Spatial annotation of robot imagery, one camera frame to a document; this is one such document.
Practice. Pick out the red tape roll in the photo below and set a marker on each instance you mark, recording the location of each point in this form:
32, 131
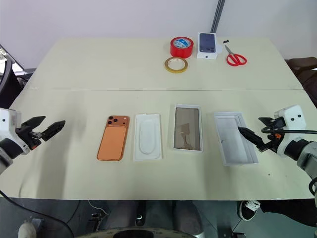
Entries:
181, 48

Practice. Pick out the white round foot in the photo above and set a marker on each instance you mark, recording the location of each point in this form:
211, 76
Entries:
27, 229

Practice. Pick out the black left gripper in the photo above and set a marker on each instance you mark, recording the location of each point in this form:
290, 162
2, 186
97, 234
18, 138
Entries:
29, 138

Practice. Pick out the brown chair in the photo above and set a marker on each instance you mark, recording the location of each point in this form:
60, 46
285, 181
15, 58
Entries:
305, 74

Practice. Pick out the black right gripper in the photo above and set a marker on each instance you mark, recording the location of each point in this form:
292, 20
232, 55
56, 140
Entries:
276, 131

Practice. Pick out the black office chair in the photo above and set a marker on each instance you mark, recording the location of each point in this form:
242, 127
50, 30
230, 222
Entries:
8, 81

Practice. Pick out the orange smartphone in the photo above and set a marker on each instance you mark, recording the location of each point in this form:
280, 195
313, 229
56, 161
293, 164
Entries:
112, 141

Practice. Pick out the white phone box dark print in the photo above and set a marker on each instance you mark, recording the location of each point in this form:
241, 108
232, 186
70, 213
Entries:
207, 45

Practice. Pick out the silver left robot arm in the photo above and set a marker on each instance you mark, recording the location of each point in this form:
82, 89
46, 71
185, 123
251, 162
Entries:
7, 148

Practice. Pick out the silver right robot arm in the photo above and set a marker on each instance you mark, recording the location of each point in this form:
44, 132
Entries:
305, 156

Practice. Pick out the white plastic insert tray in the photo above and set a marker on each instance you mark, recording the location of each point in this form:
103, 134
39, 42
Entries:
147, 137

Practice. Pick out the black trouser leg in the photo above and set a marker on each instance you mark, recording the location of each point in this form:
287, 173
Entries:
287, 210

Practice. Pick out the yellow tape roll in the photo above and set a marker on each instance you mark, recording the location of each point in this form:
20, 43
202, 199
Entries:
176, 65

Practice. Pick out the black and white sneaker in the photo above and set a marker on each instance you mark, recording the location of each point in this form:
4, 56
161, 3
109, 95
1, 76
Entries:
247, 210

